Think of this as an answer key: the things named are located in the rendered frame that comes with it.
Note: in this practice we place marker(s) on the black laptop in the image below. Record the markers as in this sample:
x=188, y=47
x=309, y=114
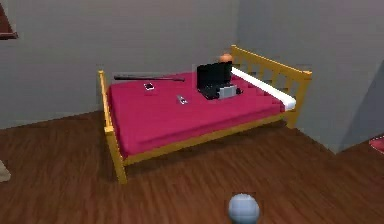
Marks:
x=213, y=77

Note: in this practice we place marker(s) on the yellow wooden bed red cover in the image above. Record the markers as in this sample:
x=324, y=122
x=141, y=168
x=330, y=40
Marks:
x=186, y=120

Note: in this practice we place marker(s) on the grey remote control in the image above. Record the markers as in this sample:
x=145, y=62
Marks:
x=182, y=99

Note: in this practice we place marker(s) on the white mobile phone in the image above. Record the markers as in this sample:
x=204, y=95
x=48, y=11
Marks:
x=149, y=86

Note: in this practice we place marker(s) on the black baseball bat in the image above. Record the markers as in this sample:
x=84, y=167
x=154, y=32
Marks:
x=146, y=78

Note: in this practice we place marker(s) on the orange basketball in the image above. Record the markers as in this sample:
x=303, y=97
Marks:
x=226, y=58

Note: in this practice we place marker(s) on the white pillow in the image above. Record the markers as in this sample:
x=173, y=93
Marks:
x=266, y=87

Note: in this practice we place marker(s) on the pale blue ball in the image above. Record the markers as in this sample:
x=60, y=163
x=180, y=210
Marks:
x=243, y=208

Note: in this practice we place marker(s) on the red cloth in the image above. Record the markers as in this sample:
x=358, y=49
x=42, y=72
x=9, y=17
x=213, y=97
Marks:
x=378, y=144

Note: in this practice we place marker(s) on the beige cushion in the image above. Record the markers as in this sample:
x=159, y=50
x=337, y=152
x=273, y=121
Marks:
x=3, y=172

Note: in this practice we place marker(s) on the dark red window frame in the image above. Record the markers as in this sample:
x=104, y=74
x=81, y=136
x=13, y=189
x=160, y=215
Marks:
x=4, y=28

